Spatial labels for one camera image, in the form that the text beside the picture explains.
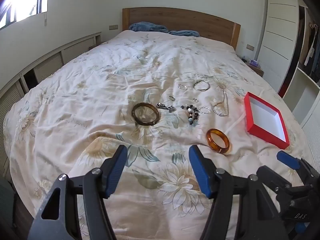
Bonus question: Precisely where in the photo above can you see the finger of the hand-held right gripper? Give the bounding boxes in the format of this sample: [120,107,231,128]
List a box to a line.
[276,150,320,183]
[255,165,292,197]

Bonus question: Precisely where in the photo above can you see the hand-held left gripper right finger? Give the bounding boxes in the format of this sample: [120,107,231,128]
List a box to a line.
[189,145,288,240]

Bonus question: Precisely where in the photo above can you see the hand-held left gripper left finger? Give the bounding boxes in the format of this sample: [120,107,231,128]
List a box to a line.
[27,144,128,240]

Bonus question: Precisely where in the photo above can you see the amber bangle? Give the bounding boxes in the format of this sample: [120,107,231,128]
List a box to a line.
[206,128,230,155]

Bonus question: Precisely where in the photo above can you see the red jewelry box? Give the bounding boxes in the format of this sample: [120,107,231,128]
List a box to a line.
[244,92,290,150]

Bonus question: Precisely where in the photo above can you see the dark beaded bracelet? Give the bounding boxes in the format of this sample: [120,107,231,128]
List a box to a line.
[180,104,200,127]

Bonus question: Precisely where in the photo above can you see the dark brown bangle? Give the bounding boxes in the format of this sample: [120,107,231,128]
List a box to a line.
[132,102,160,126]

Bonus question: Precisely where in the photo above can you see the pearl necklace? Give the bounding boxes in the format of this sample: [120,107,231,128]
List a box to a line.
[212,90,229,117]

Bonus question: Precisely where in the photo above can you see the metal chain bracelet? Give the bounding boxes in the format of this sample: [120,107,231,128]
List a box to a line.
[156,102,177,113]

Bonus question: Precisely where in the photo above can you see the white open shelf unit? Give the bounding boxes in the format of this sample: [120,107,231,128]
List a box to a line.
[282,66,320,135]

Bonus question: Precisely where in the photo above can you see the large silver bangle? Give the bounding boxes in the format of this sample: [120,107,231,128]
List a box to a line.
[193,80,210,92]

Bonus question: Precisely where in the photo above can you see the floral bed blanket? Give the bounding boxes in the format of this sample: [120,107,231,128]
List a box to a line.
[4,30,320,240]

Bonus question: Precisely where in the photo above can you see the wooden nightstand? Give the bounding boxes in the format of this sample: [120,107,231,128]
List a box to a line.
[246,61,265,77]

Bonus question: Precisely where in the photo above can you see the hanging clothes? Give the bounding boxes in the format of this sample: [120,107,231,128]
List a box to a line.
[299,22,320,77]

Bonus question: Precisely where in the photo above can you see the white wardrobe door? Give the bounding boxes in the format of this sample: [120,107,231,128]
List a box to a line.
[255,0,302,92]

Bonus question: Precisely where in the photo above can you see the blue folded towel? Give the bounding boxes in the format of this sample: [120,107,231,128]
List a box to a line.
[168,30,200,37]

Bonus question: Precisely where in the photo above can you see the blue folded blanket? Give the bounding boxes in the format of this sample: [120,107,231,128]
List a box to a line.
[129,22,168,33]

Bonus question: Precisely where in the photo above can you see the wooden headboard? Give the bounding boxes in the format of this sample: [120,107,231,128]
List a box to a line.
[122,7,241,50]

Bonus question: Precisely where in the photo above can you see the window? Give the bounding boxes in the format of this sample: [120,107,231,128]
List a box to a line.
[0,0,62,29]

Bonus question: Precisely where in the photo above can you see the white louvered wall cabinet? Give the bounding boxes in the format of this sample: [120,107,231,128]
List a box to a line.
[0,32,102,178]

